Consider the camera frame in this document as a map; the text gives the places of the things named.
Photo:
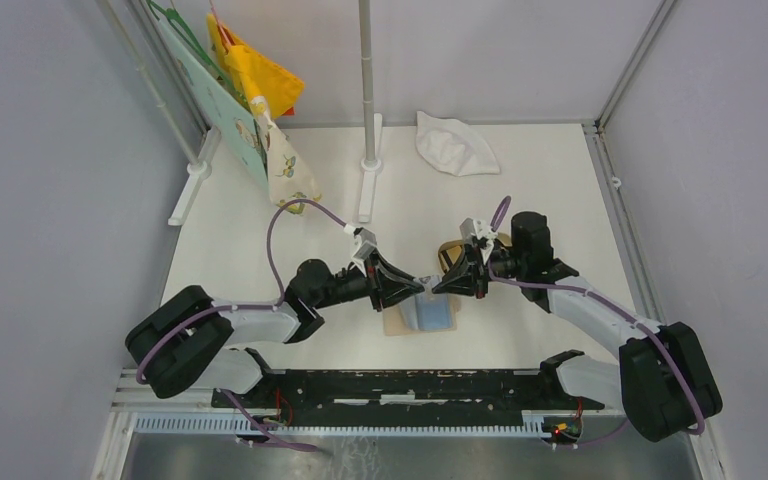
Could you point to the yellow hanging cloth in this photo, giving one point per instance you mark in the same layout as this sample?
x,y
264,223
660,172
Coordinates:
x,y
265,87

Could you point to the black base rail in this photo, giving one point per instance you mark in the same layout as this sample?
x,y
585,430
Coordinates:
x,y
409,398

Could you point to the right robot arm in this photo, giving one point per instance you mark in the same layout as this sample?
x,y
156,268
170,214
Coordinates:
x,y
660,378

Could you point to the white crumpled cloth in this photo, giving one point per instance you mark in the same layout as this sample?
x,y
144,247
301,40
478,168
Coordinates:
x,y
453,147

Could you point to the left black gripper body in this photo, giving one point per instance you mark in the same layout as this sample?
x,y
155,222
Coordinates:
x,y
370,283

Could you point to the beige card holder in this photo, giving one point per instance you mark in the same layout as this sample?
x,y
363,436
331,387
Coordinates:
x,y
419,315

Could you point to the beige oval tray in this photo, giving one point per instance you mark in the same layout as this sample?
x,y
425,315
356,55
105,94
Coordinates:
x,y
450,246

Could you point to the white pole base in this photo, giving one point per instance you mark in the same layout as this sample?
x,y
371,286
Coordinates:
x,y
369,179

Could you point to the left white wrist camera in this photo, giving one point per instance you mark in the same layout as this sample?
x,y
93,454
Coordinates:
x,y
364,243

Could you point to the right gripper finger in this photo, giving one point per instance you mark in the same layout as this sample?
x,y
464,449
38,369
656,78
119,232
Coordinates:
x,y
456,262
462,285

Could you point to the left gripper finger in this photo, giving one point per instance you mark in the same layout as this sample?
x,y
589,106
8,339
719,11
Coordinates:
x,y
388,276
393,295

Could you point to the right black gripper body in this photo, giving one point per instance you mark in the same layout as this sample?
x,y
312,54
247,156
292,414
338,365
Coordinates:
x,y
479,271

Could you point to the white printed hanging cloth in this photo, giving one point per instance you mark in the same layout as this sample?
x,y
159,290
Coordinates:
x,y
289,176

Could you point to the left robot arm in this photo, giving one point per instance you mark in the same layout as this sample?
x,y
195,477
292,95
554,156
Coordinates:
x,y
194,339

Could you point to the white left rack foot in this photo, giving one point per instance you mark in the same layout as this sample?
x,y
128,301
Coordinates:
x,y
197,174

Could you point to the white card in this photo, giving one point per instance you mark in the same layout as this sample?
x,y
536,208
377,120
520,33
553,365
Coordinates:
x,y
429,283

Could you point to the teal printed hanging cloth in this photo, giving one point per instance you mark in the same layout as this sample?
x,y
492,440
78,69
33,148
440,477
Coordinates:
x,y
212,89

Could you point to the grey vertical pole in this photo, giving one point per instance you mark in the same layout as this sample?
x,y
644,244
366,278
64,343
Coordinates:
x,y
364,10

